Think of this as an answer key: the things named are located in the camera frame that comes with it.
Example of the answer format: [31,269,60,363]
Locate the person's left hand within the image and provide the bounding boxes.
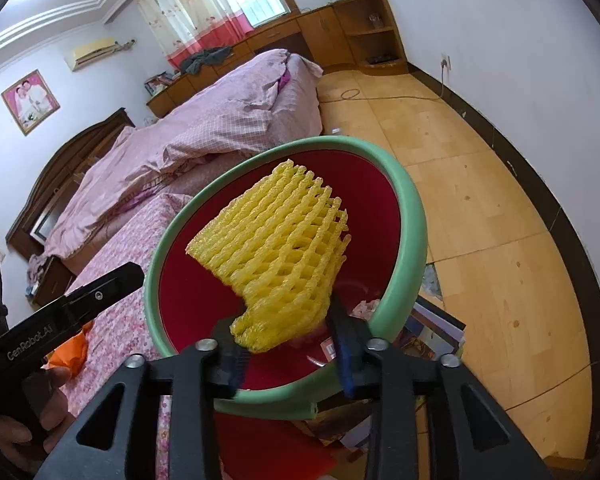
[0,365,78,480]

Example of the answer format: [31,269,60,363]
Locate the orange plastic bag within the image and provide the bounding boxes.
[47,322,93,378]

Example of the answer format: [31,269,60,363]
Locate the framed wall photo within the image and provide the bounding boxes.
[1,70,61,136]

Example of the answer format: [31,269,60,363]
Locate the long wooden desk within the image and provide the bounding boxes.
[145,10,351,118]

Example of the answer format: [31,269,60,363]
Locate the pink crumpled tissue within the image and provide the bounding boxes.
[347,300,383,321]

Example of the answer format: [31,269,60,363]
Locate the stack of picture books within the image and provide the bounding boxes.
[300,287,468,456]

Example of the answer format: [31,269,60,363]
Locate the dark wooden headboard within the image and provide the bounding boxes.
[6,107,136,261]

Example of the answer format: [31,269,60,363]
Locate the dark clothing heap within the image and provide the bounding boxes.
[179,46,233,76]

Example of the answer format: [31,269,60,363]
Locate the wall air conditioner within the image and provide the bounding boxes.
[62,36,118,72]

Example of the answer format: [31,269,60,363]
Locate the red bucket with green rim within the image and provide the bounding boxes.
[144,136,428,480]

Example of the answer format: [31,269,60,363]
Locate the wooden corner shelf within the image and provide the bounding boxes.
[330,0,410,78]

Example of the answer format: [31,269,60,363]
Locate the pink cloth on nightstand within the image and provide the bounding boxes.
[27,252,51,286]

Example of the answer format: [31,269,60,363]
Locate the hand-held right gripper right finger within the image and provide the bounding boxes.
[325,295,556,480]

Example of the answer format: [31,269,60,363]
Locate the dark wooden nightstand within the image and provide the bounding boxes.
[27,255,78,308]

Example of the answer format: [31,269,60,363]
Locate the row of books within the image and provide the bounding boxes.
[144,72,181,96]

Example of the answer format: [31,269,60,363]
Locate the floral curtain with red hem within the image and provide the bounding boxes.
[132,0,258,71]

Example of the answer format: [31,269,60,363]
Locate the floor cable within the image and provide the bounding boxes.
[320,57,453,103]

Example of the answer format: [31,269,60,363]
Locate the bed with pink bedding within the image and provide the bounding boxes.
[27,49,326,281]

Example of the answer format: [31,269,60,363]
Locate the yellow foam fruit net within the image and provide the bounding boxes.
[186,159,353,353]

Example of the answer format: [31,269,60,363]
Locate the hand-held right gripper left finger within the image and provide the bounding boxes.
[32,317,253,480]

